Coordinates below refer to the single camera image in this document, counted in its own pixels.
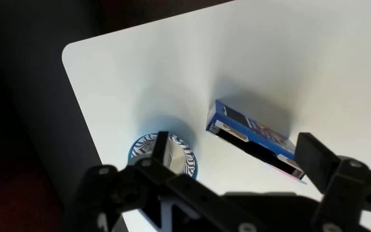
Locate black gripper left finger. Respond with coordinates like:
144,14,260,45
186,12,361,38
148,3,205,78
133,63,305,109
67,130,222,232

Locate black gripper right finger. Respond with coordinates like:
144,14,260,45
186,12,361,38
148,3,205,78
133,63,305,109
295,131,371,232

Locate white patterned paper cup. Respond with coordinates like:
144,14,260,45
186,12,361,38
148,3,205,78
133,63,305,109
162,143,192,175

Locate blue cardboard box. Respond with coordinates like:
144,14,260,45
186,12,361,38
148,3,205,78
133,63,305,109
205,99,308,184

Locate blue patterned paper plate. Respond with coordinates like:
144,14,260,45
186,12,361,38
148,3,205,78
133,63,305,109
126,131,200,180

